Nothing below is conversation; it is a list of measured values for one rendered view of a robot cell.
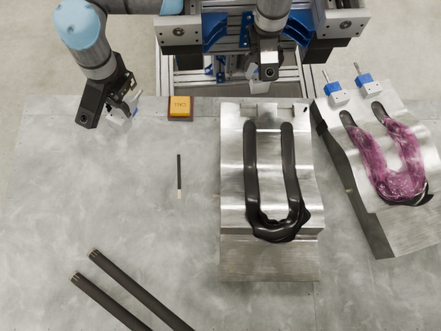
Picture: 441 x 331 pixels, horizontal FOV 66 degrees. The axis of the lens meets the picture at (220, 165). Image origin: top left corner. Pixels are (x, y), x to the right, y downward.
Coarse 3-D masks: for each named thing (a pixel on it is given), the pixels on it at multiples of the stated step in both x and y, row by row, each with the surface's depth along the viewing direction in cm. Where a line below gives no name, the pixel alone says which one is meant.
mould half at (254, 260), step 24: (240, 120) 99; (264, 120) 99; (288, 120) 99; (240, 144) 97; (264, 144) 97; (240, 168) 95; (264, 168) 95; (312, 168) 95; (240, 192) 89; (264, 192) 89; (312, 192) 89; (240, 216) 85; (312, 216) 86; (240, 240) 91; (264, 240) 91; (312, 240) 91; (240, 264) 89; (264, 264) 89; (288, 264) 89; (312, 264) 89
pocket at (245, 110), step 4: (240, 104) 101; (256, 104) 102; (240, 108) 103; (244, 108) 103; (248, 108) 103; (252, 108) 103; (256, 108) 103; (240, 112) 103; (244, 112) 103; (248, 112) 103; (252, 112) 103; (256, 112) 103
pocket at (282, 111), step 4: (292, 104) 102; (276, 108) 103; (280, 108) 103; (284, 108) 103; (288, 108) 103; (292, 108) 103; (280, 112) 103; (284, 112) 103; (288, 112) 103; (292, 112) 103; (280, 116) 102; (284, 116) 102; (288, 116) 102; (292, 116) 102
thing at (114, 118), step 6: (138, 90) 96; (138, 96) 96; (114, 108) 92; (108, 114) 91; (114, 114) 91; (120, 114) 91; (108, 120) 91; (114, 120) 90; (120, 120) 90; (114, 126) 94; (120, 126) 91; (126, 126) 93; (126, 132) 95
